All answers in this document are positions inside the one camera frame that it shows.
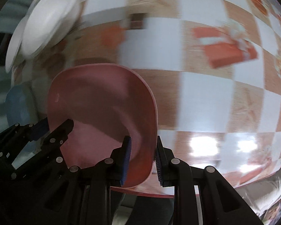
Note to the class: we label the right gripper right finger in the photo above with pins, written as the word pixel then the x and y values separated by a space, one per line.
pixel 200 194

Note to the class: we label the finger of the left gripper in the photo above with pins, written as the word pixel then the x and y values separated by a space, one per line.
pixel 26 133
pixel 59 136

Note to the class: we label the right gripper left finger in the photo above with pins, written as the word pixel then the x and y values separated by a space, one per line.
pixel 90 189

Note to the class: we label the white foam bowl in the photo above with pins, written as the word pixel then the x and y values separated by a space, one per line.
pixel 14 56
pixel 48 23

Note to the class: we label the checkered plastic tablecloth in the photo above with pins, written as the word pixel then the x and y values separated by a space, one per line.
pixel 229 117

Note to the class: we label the white fabric bundle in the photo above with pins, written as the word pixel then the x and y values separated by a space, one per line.
pixel 262 194

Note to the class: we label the blue square plate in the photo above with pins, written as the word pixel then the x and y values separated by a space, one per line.
pixel 20 106

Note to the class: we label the pink square plate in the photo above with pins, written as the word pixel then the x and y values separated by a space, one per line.
pixel 106 102

